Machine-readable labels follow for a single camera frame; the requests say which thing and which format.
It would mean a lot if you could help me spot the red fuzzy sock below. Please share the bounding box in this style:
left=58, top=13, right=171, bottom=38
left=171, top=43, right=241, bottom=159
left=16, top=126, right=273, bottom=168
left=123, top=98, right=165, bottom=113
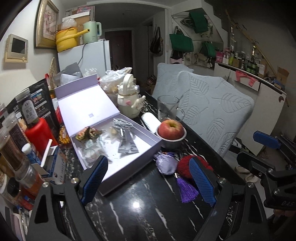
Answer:
left=177, top=155, right=214, bottom=178

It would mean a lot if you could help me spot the lavender satin pouch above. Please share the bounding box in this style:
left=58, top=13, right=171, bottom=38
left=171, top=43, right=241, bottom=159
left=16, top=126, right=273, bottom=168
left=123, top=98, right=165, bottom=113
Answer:
left=154, top=152, right=179, bottom=175

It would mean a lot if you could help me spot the white plastic packet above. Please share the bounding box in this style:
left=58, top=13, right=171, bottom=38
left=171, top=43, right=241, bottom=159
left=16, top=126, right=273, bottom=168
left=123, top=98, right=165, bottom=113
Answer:
left=81, top=136, right=116, bottom=163

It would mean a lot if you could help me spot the blue white carton box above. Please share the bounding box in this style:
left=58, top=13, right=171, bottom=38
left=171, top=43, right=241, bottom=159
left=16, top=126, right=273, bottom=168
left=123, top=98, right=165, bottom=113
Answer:
left=32, top=146, right=66, bottom=185

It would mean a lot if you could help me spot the grey metal bowl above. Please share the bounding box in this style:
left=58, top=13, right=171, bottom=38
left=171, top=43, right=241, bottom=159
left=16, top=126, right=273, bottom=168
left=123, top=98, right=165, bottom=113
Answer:
left=156, top=127, right=187, bottom=149

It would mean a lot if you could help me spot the leaf-pattern grey cushion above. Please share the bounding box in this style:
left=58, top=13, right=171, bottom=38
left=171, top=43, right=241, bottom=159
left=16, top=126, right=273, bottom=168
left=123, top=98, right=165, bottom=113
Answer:
left=152, top=63, right=254, bottom=157

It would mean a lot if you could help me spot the silver foil sachet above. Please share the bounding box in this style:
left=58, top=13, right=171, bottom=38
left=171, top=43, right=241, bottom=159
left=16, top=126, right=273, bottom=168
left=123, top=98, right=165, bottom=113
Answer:
left=112, top=125, right=138, bottom=154

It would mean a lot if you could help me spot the lavender gift box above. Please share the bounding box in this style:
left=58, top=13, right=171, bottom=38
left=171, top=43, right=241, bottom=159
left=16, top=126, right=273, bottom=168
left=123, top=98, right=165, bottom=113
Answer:
left=55, top=75, right=161, bottom=196

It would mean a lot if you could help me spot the red apple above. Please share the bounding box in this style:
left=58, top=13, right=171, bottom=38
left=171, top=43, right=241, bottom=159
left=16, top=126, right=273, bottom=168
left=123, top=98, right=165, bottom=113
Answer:
left=158, top=119, right=184, bottom=140

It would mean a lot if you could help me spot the red plastic container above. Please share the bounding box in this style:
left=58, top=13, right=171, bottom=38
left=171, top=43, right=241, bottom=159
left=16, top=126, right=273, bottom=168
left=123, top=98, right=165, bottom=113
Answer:
left=25, top=118, right=58, bottom=155

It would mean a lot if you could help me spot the white tissue roll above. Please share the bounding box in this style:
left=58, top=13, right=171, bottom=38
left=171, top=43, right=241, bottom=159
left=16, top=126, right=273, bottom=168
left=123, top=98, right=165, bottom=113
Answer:
left=141, top=113, right=161, bottom=133

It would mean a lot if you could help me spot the clear glass mug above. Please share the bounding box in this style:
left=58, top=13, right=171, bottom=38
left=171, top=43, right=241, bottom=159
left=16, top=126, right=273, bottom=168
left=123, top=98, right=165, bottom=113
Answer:
left=157, top=95, right=185, bottom=122

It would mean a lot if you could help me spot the cream Cinnamoroll water bottle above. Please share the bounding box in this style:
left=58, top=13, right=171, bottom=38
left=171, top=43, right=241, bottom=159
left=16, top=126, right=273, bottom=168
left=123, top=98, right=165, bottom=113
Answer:
left=117, top=74, right=145, bottom=119

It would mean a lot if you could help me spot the dark sauce bottle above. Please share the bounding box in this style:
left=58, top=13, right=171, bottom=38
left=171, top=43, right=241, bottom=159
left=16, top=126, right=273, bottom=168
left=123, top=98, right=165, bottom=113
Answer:
left=15, top=88, right=39, bottom=128

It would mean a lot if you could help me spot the black snack bag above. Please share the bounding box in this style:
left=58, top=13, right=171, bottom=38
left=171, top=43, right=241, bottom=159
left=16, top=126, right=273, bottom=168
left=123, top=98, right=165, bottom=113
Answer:
left=2, top=79, right=60, bottom=138

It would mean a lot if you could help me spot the clear plastic bag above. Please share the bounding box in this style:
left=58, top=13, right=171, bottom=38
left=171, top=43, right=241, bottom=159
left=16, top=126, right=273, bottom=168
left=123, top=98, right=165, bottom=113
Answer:
left=98, top=67, right=132, bottom=94

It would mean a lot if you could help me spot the woven straw fan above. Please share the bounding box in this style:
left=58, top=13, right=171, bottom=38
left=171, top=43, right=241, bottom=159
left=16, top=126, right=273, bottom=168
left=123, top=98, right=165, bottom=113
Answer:
left=48, top=57, right=58, bottom=89

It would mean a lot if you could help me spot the green tote bag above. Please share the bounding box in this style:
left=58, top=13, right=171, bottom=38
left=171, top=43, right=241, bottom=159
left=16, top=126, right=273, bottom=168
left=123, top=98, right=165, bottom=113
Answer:
left=170, top=26, right=194, bottom=53

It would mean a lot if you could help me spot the white refrigerator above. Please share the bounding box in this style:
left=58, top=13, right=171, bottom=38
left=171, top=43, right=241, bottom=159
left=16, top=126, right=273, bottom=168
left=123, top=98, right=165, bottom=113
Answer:
left=58, top=40, right=111, bottom=77

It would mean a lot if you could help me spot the yellow pot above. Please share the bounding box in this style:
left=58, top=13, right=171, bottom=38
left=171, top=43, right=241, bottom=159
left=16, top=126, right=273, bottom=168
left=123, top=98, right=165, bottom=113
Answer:
left=56, top=27, right=90, bottom=53

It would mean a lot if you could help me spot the green electric kettle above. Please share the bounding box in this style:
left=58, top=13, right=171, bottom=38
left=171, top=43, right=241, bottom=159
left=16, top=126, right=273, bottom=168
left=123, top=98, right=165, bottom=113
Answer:
left=83, top=21, right=102, bottom=44

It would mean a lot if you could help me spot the framed picture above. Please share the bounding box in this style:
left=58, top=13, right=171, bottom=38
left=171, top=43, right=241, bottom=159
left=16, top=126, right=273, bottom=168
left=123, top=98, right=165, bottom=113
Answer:
left=34, top=0, right=59, bottom=49

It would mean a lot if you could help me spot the white charging cable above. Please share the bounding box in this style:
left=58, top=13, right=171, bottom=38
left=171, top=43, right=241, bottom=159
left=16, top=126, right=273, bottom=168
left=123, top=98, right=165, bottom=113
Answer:
left=112, top=117, right=134, bottom=129

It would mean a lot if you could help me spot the wall intercom panel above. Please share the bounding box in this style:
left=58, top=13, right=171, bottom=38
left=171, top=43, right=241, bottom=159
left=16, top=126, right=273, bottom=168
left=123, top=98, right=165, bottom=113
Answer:
left=4, top=34, right=28, bottom=63

